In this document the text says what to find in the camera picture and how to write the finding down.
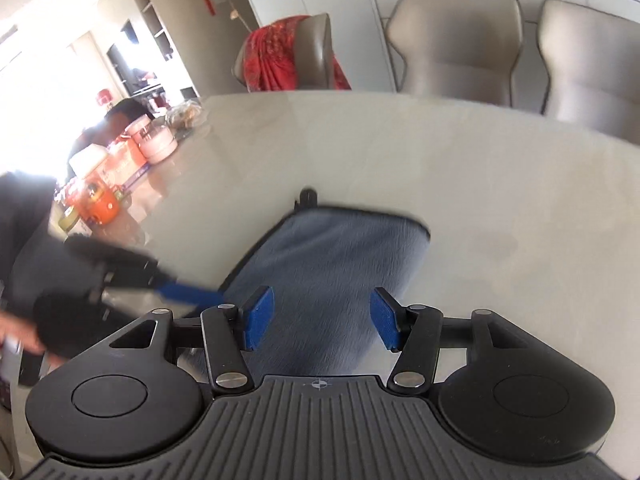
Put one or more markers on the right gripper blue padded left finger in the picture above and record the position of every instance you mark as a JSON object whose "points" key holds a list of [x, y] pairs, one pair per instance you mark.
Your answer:
{"points": [[230, 331]]}

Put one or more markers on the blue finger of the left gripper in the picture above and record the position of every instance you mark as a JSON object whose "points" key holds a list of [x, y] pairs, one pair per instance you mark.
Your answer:
{"points": [[196, 297]]}

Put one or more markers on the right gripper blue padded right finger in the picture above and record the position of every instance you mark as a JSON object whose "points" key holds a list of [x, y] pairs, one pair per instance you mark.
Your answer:
{"points": [[414, 333]]}

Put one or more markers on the blue and grey towel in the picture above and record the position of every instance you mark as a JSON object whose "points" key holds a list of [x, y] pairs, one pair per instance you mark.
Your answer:
{"points": [[322, 262]]}

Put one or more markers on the person hand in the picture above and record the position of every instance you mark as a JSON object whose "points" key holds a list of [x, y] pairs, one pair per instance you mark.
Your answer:
{"points": [[24, 332]]}

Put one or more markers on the orange toy pot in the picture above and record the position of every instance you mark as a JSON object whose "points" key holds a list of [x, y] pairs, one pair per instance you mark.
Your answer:
{"points": [[97, 203]]}

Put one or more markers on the orange box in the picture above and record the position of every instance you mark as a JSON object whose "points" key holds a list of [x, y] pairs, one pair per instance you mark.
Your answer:
{"points": [[123, 165]]}

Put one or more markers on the pink round container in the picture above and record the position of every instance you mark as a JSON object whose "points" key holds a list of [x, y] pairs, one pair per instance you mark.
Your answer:
{"points": [[154, 138]]}

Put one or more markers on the clear snack bag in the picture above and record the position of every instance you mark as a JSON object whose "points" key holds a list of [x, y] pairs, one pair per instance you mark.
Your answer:
{"points": [[184, 116]]}

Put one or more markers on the red patterned cloth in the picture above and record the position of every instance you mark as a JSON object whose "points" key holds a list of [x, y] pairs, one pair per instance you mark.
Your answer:
{"points": [[277, 57]]}

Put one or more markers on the grey chair with cloth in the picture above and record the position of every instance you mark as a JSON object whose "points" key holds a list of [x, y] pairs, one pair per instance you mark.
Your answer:
{"points": [[312, 52]]}

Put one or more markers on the beige chair left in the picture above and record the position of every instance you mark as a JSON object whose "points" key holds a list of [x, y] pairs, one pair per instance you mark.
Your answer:
{"points": [[457, 49]]}

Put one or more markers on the beige chair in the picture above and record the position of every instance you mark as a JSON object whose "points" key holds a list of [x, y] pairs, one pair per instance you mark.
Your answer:
{"points": [[457, 49], [592, 60]]}

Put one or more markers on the beige chair right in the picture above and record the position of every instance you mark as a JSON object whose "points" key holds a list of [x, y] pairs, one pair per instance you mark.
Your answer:
{"points": [[592, 60]]}

